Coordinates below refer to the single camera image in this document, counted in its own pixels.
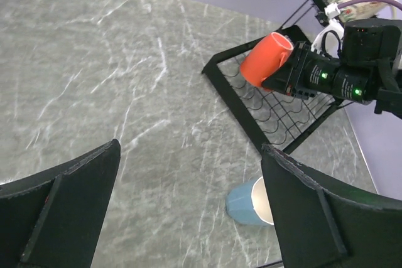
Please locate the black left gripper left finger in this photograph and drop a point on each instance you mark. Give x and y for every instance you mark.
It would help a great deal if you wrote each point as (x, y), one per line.
(54, 218)

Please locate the black wire dish rack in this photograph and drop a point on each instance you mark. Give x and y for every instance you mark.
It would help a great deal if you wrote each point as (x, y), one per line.
(269, 117)

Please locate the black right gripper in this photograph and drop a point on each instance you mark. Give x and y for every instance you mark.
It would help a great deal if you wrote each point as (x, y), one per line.
(304, 74)

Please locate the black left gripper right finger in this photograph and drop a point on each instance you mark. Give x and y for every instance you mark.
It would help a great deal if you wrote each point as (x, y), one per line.
(323, 222)

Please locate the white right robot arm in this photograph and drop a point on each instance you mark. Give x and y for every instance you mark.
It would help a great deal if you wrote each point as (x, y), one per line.
(365, 69)

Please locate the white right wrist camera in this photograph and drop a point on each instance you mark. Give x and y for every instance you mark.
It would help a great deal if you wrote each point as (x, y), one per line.
(329, 40)

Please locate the orange mug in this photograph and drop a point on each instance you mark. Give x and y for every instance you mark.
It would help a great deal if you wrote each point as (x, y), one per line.
(266, 58)

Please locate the light blue mug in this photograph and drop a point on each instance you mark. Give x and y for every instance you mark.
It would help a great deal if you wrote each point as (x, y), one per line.
(248, 204)

